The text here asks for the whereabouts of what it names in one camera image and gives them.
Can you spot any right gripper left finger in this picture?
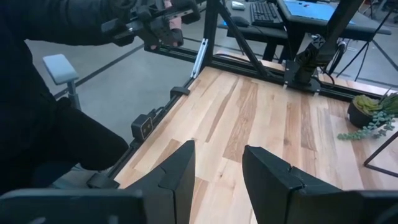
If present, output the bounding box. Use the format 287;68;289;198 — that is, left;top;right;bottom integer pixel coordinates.
0;139;197;224

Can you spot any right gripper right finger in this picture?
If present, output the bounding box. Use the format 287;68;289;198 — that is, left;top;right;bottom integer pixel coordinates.
241;144;398;224

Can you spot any potted succulent plant black pot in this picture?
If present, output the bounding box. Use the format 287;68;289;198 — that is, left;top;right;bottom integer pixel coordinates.
337;92;398;141

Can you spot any person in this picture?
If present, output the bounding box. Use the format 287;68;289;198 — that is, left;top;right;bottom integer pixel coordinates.
0;0;200;195

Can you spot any dark grey desk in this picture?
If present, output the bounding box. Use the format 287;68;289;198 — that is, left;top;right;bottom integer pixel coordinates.
216;0;393;43

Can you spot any grey chair armrest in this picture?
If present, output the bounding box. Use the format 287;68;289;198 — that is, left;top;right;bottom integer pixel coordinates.
42;54;82;111

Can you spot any person's hand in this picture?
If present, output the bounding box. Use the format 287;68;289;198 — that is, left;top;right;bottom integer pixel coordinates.
148;0;185;51

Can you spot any black computer mouse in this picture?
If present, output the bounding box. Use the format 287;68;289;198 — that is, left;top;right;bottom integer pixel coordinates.
231;15;251;28

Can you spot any black computer keyboard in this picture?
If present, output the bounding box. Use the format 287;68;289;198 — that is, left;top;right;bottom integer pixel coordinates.
249;1;283;28

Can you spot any computer monitor blue screen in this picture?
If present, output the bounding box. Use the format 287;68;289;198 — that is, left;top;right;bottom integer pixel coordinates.
275;0;357;26

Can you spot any white computer mouse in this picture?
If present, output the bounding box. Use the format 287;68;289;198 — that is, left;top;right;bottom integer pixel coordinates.
231;0;249;11

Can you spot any black frame clamp bracket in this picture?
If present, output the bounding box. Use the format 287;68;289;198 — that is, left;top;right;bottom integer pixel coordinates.
169;86;191;98
86;172;121;190

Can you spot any small table-level camera box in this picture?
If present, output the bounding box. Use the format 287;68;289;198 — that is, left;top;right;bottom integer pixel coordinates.
130;113;154;141

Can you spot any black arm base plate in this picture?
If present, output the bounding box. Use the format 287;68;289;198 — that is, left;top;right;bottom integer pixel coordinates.
283;59;322;94

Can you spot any silver aluminium bracket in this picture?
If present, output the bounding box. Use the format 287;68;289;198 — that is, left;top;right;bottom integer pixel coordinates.
189;37;209;79

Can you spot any black teleoperation leader handle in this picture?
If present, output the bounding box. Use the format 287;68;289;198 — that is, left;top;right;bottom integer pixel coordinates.
101;0;202;52

